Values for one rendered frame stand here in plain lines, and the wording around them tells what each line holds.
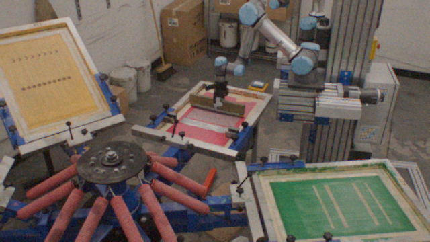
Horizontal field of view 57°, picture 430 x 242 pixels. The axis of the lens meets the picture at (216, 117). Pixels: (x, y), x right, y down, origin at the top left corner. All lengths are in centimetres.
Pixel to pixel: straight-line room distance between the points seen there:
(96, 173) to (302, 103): 141
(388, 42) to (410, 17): 42
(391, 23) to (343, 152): 306
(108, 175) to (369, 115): 181
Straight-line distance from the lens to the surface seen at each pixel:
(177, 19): 563
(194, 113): 276
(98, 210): 167
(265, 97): 292
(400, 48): 592
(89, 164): 179
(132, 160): 175
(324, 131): 294
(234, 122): 266
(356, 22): 262
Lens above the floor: 235
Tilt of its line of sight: 31 degrees down
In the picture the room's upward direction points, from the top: straight up
